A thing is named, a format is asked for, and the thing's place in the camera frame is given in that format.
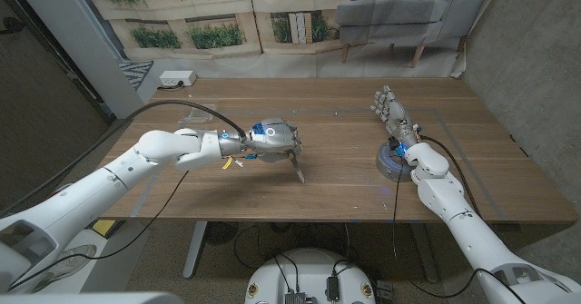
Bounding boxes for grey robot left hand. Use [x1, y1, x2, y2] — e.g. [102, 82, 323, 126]
[244, 117, 303, 163]

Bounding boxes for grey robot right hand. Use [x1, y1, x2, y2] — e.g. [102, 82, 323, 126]
[369, 84, 421, 149]

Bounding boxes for grey yellow handled scissors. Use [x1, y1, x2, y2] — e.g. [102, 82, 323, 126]
[288, 152, 306, 183]

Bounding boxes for clear plastic clamshell container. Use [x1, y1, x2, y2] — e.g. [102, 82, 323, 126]
[180, 106, 217, 124]

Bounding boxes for grey blue tape roll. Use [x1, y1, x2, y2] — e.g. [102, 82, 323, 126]
[375, 140, 415, 182]

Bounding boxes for printed patio backdrop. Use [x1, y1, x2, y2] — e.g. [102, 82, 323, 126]
[81, 0, 494, 79]

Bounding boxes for white power strip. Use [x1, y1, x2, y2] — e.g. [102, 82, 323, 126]
[159, 70, 198, 88]

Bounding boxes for grey table leg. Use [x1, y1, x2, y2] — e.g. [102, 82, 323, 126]
[410, 221, 439, 283]
[182, 221, 209, 279]

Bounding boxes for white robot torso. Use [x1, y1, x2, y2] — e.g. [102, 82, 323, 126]
[244, 248, 377, 304]

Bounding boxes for black adapter on torso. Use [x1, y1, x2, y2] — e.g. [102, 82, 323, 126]
[325, 275, 340, 303]

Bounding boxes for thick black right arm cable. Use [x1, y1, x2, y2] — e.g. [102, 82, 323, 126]
[419, 134, 483, 219]

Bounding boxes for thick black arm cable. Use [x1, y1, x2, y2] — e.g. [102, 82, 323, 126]
[419, 134, 483, 219]
[0, 99, 249, 214]

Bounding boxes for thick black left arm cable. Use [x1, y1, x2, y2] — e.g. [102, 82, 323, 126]
[0, 99, 249, 214]

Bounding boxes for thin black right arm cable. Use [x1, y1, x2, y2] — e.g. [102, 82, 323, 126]
[389, 172, 405, 260]

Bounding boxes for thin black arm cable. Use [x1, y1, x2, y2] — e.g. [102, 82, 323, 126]
[8, 170, 191, 291]
[389, 172, 405, 260]

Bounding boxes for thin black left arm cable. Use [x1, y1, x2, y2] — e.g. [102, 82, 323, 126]
[8, 170, 191, 291]

